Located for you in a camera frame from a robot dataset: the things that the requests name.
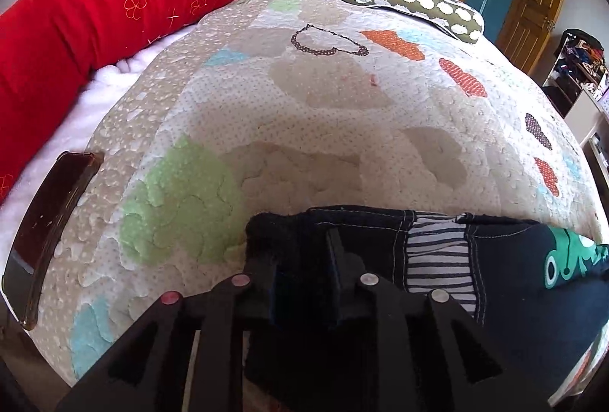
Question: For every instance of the dark smartphone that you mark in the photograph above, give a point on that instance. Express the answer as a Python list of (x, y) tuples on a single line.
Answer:
[(45, 231)]

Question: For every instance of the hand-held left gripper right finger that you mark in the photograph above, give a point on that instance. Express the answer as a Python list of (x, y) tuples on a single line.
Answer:
[(338, 283)]

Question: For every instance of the white fleece sheet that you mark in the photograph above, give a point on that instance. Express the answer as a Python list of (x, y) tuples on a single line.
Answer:
[(62, 126)]

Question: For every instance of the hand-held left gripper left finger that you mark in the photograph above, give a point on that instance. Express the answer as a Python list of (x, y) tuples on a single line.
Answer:
[(272, 295)]

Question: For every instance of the cluttered shelf unit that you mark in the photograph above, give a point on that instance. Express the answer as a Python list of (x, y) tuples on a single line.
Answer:
[(578, 64)]

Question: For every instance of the green patterned bolster pillow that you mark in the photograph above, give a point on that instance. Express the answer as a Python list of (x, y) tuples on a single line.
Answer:
[(409, 2)]

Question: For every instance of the dark pants with frog print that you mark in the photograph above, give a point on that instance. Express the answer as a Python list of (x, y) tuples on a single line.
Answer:
[(514, 312)]

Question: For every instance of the wooden door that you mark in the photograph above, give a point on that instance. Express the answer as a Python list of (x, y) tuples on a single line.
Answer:
[(528, 7)]

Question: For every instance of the red floral blanket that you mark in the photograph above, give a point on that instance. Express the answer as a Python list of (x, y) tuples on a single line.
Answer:
[(95, 21)]

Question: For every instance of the quilted cloud pattern blanket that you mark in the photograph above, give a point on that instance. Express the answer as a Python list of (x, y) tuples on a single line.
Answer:
[(304, 117)]

